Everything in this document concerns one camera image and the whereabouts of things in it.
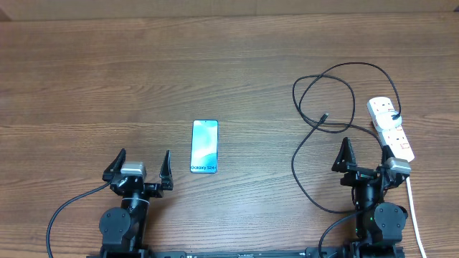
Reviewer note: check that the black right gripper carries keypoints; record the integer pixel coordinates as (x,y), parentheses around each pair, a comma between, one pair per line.
(356,174)

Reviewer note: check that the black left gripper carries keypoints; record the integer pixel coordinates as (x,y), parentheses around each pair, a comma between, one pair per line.
(155,190)

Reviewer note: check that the blue Samsung Galaxy smartphone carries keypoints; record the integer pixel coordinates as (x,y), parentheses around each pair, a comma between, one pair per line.
(204,146)

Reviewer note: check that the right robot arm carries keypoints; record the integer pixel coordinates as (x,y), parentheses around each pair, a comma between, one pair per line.
(379,224)

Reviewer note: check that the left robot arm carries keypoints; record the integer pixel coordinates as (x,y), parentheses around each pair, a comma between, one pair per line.
(123,228)

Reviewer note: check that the white USB charger plug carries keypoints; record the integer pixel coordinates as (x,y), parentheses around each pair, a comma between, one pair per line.
(387,120)

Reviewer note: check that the white power strip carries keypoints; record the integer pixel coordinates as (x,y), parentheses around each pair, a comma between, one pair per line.
(395,138)

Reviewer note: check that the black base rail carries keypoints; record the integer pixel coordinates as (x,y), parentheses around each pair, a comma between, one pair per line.
(310,252)

